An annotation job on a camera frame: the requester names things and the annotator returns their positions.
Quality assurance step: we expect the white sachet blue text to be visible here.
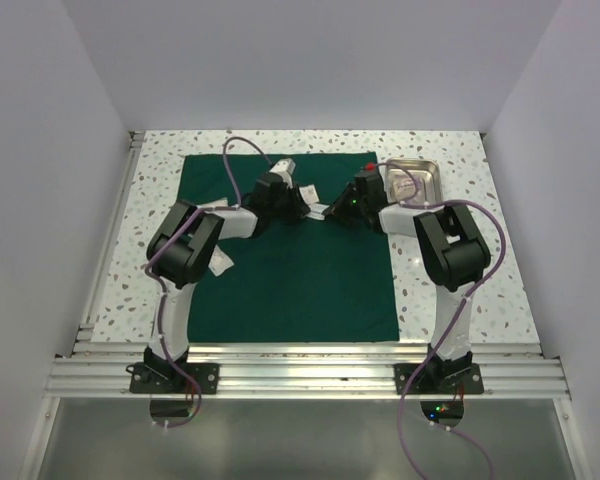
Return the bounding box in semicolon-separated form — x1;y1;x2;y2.
307;203;328;221

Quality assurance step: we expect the white sachet small print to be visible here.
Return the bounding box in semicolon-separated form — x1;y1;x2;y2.
299;185;320;205

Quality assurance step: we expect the cotton swab packet printed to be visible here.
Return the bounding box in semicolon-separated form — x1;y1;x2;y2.
389;176;421;201

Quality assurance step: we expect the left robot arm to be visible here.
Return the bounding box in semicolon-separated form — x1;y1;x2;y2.
144;169;310;393

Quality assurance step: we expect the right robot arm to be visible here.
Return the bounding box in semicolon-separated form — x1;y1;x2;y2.
323;167;491;393

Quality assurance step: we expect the green surgical cloth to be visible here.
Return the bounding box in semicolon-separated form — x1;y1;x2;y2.
177;152;399;343

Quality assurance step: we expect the stainless steel tray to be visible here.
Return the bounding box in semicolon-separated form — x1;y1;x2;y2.
379;158;443;205

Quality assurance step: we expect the white gauze in clear bag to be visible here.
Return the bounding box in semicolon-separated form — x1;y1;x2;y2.
205;197;230;208

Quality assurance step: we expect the white suture packet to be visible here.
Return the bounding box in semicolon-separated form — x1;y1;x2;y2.
208;246;234;277

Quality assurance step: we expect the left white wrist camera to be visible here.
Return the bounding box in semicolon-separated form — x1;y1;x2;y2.
270;158;296;176

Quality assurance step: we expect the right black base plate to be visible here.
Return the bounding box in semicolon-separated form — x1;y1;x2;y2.
393;363;485;395

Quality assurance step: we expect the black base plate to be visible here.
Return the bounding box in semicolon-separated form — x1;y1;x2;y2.
393;363;485;395
126;362;220;395

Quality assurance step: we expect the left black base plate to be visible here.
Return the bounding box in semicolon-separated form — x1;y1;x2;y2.
126;362;220;395

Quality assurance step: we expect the aluminium left side rail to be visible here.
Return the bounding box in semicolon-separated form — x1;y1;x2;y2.
73;131;146;344

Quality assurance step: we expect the aluminium front rail frame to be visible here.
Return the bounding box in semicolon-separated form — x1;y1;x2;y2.
44;342;570;400

